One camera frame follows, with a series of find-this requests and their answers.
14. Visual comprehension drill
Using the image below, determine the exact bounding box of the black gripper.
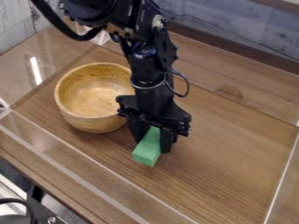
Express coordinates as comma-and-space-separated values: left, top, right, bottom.
115, 86, 193, 155

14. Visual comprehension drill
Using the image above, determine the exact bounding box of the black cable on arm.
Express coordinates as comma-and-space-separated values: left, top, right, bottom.
165, 68, 191, 99

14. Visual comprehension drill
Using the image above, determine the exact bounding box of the green rectangular stick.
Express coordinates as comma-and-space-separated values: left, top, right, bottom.
132, 127, 162, 167

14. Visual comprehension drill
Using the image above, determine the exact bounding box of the wooden bowl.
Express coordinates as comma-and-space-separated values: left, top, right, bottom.
54, 62, 134, 133

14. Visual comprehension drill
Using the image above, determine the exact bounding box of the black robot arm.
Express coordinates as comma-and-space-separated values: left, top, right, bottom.
30, 0, 193, 154

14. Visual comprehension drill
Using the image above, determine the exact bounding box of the black table frame bracket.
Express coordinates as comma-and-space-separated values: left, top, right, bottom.
27, 185, 68, 224

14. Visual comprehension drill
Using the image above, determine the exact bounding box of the clear acrylic tray wall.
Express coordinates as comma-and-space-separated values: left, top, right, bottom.
0, 109, 199, 224

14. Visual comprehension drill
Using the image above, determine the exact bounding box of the clear acrylic corner bracket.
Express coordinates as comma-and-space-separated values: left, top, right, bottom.
72, 17, 115, 46

